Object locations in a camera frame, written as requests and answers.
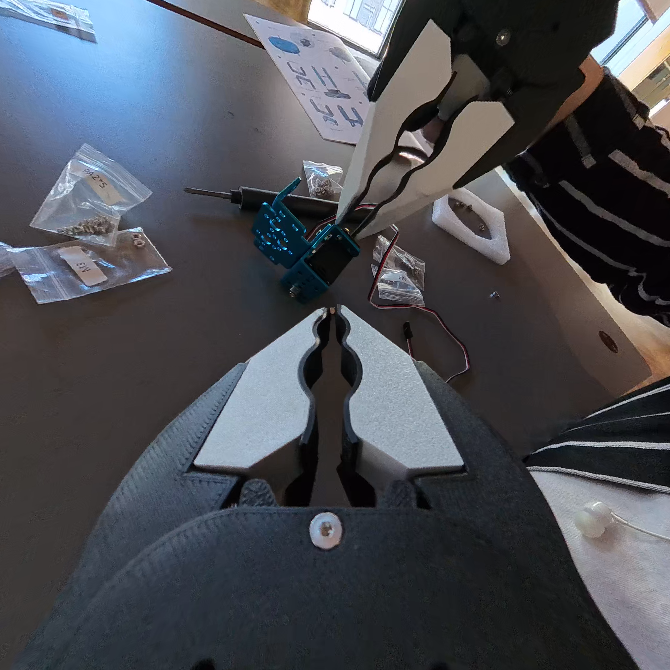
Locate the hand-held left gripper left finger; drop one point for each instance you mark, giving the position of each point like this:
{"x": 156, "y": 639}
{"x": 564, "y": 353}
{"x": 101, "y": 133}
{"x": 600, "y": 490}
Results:
{"x": 261, "y": 408}

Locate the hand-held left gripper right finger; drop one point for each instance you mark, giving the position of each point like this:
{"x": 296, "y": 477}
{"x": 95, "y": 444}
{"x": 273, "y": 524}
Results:
{"x": 398, "y": 408}

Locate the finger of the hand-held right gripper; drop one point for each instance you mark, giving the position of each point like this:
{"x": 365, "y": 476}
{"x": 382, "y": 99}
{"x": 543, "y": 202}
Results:
{"x": 471, "y": 136}
{"x": 403, "y": 89}

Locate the small clear parts bag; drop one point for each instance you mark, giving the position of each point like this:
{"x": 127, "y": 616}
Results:
{"x": 395, "y": 256}

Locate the blue servo bracket assembly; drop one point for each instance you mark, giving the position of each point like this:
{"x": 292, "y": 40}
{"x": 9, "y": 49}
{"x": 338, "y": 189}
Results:
{"x": 293, "y": 246}

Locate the person's right forearm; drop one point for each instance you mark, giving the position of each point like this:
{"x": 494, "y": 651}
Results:
{"x": 570, "y": 99}

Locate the dark desk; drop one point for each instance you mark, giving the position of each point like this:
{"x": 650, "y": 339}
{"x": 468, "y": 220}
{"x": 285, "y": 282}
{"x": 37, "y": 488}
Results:
{"x": 157, "y": 366}

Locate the person's right hand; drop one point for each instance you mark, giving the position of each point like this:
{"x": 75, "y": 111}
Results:
{"x": 434, "y": 131}

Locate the white instruction booklet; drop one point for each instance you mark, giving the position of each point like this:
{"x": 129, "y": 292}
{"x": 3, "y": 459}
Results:
{"x": 314, "y": 78}

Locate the crumpled bag of silver screws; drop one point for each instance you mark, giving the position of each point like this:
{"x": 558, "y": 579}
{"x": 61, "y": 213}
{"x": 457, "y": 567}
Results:
{"x": 322, "y": 180}

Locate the black striped shirt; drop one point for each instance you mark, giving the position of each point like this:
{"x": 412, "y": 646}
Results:
{"x": 617, "y": 209}

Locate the black screwdriver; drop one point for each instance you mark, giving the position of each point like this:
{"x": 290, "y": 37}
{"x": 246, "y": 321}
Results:
{"x": 251, "y": 198}

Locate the zip bag of nuts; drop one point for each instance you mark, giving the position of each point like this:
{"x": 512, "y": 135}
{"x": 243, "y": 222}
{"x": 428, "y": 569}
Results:
{"x": 78, "y": 267}

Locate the zip bag of screws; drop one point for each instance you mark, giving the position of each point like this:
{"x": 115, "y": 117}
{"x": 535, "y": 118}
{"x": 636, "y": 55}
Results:
{"x": 89, "y": 193}

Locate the white garment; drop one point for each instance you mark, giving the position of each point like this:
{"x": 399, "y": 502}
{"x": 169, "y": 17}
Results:
{"x": 617, "y": 602}

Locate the flat clear zip bag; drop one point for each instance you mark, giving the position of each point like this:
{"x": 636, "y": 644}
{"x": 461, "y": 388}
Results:
{"x": 47, "y": 15}
{"x": 6, "y": 259}

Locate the white foam frame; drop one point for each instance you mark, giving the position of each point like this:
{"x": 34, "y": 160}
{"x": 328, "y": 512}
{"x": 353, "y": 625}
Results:
{"x": 497, "y": 246}

